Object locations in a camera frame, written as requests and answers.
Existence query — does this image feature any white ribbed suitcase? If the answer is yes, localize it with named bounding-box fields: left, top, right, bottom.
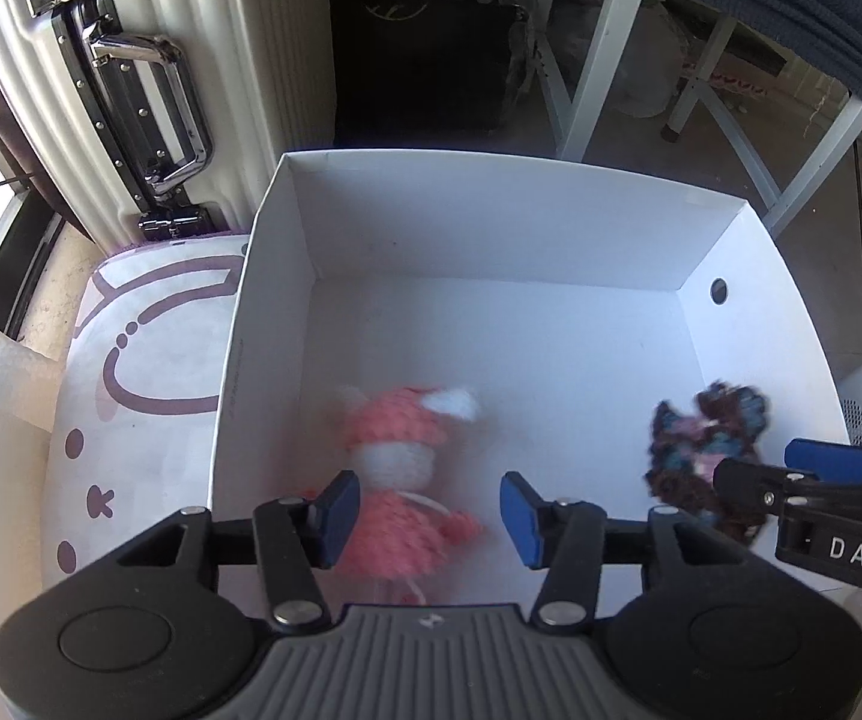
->
left=0, top=0, right=336, bottom=256

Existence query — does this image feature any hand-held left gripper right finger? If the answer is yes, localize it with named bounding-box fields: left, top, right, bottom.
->
left=499, top=470, right=752, bottom=629

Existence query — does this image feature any black case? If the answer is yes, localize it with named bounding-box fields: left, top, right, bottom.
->
left=328, top=0, right=537, bottom=151

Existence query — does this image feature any dark multicolour crochet toy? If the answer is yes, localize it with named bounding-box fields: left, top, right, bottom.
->
left=642, top=381, right=771, bottom=545

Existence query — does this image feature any white cardboard box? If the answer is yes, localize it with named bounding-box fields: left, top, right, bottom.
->
left=206, top=150, right=852, bottom=608

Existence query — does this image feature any white table frame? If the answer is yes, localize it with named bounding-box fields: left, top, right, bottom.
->
left=532, top=0, right=862, bottom=233

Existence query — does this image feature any white mat with purple print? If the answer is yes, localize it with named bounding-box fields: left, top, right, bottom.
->
left=39, top=234, right=252, bottom=601

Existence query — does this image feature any pink crochet doll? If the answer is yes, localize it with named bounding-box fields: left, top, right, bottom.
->
left=333, top=382, right=486, bottom=605

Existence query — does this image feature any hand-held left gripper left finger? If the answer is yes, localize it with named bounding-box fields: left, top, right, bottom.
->
left=116, top=470, right=362, bottom=629

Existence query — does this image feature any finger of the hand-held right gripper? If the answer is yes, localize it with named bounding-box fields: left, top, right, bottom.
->
left=783, top=437, right=862, bottom=483
left=712, top=457, right=862, bottom=515

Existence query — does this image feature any white furniture leg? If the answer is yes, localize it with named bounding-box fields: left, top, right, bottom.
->
left=660, top=11, right=740, bottom=142

